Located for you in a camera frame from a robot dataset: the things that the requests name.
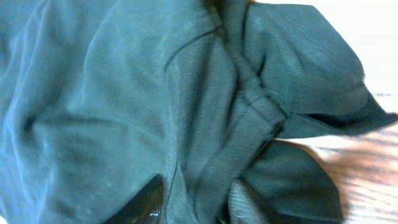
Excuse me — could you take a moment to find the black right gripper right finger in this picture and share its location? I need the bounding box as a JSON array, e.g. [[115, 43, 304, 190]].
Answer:
[[218, 179, 279, 224]]

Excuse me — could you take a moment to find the black t-shirt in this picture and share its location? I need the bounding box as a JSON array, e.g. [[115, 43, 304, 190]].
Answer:
[[1, 0, 397, 224]]

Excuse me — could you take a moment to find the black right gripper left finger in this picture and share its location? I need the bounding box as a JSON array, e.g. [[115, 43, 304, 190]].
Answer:
[[103, 174, 164, 224]]

